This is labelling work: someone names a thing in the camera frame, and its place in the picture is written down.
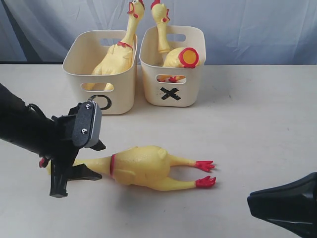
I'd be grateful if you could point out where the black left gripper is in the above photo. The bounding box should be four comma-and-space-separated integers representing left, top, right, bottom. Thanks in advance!
39, 106, 106, 181

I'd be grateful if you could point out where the whole yellow rubber chicken front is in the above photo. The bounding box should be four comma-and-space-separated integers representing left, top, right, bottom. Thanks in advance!
39, 145, 216, 192

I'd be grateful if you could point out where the whole yellow rubber chicken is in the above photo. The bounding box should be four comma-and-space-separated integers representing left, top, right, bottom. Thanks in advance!
39, 145, 216, 192
92, 0, 145, 75

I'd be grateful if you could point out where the headless yellow chicken body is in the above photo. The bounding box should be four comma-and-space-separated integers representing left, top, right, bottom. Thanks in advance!
157, 47, 201, 83

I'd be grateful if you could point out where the severed yellow chicken head neck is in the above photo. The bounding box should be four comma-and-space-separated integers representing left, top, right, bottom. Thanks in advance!
151, 0, 171, 59

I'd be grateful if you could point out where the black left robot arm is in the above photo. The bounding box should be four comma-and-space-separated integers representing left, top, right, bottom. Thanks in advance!
0, 85, 105, 180

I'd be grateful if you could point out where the cream bin marked X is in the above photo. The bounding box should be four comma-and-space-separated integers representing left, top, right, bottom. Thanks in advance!
139, 26, 206, 107

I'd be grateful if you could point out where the cream bin marked O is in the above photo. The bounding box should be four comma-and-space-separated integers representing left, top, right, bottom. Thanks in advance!
62, 30, 138, 115

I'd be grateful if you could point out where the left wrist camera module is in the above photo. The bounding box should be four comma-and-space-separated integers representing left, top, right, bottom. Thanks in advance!
72, 101, 102, 148

